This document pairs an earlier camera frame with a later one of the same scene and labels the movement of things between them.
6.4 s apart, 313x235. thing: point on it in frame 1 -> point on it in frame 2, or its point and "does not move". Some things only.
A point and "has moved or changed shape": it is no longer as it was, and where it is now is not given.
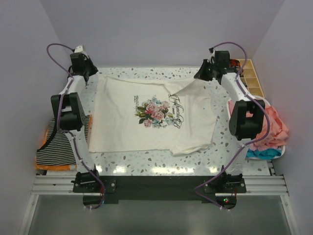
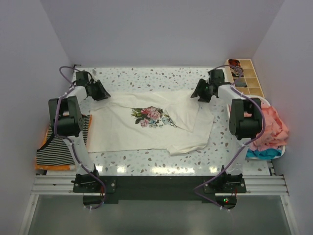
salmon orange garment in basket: [277, 137] does not move
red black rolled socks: [234, 62] does not move
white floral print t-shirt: [165, 113] has moved or changed shape
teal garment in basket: [264, 153] does not move
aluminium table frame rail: [264, 185] does not move
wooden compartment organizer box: [251, 78] does not move
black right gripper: [201, 74] -> [198, 91]
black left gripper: [94, 69] -> [102, 94]
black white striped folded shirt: [57, 149] does not move
